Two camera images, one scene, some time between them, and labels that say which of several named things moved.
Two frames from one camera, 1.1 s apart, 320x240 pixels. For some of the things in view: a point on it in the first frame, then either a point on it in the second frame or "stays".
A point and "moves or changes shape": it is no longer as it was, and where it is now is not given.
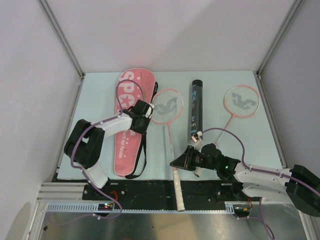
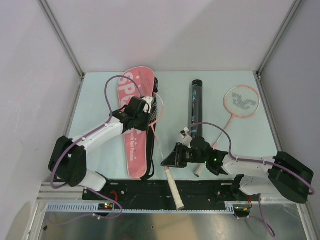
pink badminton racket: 241,101 stays
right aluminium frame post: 291,13 stays
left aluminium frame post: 61,37 stays
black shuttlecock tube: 197,107 stays
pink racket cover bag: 134,85 moves or changes shape
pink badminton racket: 168,105 -> 155,111
